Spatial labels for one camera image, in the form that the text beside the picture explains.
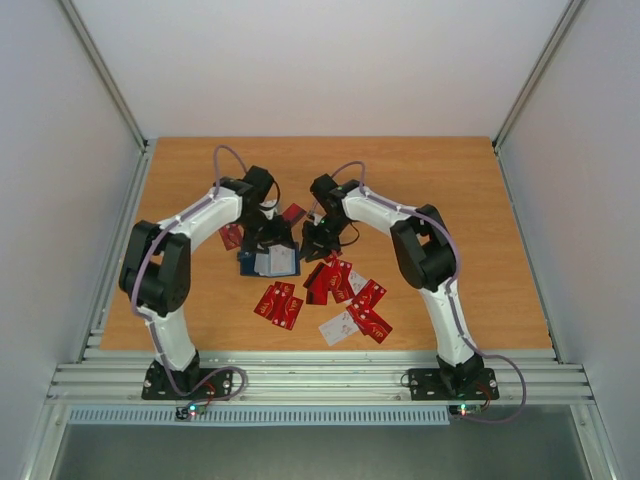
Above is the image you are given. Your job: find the red card magnetic stripe back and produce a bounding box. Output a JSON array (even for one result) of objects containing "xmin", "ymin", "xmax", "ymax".
[{"xmin": 282, "ymin": 203, "xmax": 307, "ymax": 225}]

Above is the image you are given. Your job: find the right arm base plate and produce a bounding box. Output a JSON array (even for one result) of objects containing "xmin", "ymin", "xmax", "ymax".
[{"xmin": 403, "ymin": 368, "xmax": 500, "ymax": 401}]

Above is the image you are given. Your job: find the white card under stack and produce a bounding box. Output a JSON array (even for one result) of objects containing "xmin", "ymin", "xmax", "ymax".
[{"xmin": 348, "ymin": 270, "xmax": 368, "ymax": 295}]

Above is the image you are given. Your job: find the right controller board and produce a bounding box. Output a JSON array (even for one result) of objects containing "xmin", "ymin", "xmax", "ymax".
[{"xmin": 449, "ymin": 402, "xmax": 490, "ymax": 418}]

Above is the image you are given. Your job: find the right aluminium corner post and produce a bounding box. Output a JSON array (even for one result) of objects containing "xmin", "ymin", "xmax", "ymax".
[{"xmin": 492, "ymin": 0, "xmax": 587, "ymax": 155}]

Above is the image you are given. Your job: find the white card bottom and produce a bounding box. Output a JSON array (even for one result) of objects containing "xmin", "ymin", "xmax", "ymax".
[{"xmin": 319, "ymin": 311, "xmax": 359, "ymax": 346}]

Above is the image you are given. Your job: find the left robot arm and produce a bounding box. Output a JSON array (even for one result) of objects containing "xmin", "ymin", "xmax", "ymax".
[{"xmin": 118, "ymin": 166, "xmax": 295, "ymax": 400}]

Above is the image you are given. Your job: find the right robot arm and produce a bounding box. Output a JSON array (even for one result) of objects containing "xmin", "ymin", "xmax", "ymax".
[{"xmin": 300, "ymin": 174, "xmax": 484, "ymax": 398}]

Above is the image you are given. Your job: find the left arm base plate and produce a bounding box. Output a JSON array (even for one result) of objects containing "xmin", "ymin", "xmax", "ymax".
[{"xmin": 141, "ymin": 363, "xmax": 239, "ymax": 401}]

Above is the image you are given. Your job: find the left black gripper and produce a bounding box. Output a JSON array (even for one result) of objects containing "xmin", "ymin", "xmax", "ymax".
[{"xmin": 238, "ymin": 209, "xmax": 295, "ymax": 253}]

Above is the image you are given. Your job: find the red VIP card right stack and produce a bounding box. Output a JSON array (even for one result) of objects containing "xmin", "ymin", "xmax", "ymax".
[{"xmin": 352, "ymin": 279, "xmax": 387, "ymax": 308}]

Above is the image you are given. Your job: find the left controller board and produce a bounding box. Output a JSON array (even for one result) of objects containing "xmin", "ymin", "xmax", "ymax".
[{"xmin": 174, "ymin": 404, "xmax": 208, "ymax": 421}]

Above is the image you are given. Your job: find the aluminium corner post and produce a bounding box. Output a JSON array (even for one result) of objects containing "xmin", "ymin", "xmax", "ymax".
[
  {"xmin": 56, "ymin": 0, "xmax": 148, "ymax": 152},
  {"xmin": 492, "ymin": 0, "xmax": 587, "ymax": 155}
]

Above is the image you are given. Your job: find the aluminium rail frame front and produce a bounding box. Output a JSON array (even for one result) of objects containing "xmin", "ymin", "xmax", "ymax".
[{"xmin": 46, "ymin": 349, "xmax": 594, "ymax": 406}]

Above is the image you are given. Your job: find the blue leather card holder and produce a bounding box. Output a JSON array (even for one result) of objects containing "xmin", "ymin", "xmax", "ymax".
[{"xmin": 237, "ymin": 243, "xmax": 300, "ymax": 278}]

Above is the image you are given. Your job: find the red stripe card lower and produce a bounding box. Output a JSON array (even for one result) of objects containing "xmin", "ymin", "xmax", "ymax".
[{"xmin": 306, "ymin": 290, "xmax": 328, "ymax": 305}]

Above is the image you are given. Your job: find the grey slotted cable duct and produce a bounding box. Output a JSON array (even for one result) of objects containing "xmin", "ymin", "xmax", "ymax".
[{"xmin": 68, "ymin": 405, "xmax": 450, "ymax": 427}]

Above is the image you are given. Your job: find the red card near left gripper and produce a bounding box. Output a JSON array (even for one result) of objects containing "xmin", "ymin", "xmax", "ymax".
[{"xmin": 219, "ymin": 223, "xmax": 243, "ymax": 251}]

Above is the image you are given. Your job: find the dark red stripe card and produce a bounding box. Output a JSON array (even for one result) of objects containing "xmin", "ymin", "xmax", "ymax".
[{"xmin": 303, "ymin": 262, "xmax": 331, "ymax": 292}]

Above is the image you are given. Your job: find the left aluminium corner post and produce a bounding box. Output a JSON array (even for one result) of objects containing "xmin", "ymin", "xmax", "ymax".
[{"xmin": 56, "ymin": 0, "xmax": 148, "ymax": 152}]

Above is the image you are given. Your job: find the controller board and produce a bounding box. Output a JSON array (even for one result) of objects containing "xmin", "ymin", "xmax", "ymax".
[
  {"xmin": 449, "ymin": 402, "xmax": 490, "ymax": 418},
  {"xmin": 174, "ymin": 404, "xmax": 208, "ymax": 421}
]

